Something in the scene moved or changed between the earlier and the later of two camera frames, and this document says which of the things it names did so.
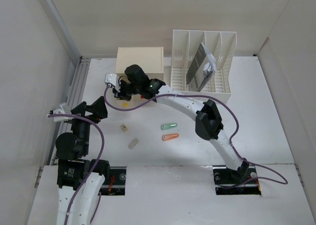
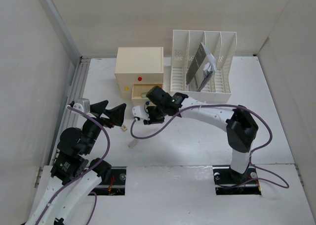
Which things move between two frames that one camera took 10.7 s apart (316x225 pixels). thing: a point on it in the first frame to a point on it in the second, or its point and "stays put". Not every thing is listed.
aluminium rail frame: [75, 94] stays put
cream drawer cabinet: [150, 58] stays put
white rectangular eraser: [133, 143] stays put
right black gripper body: [126, 90] to [156, 115]
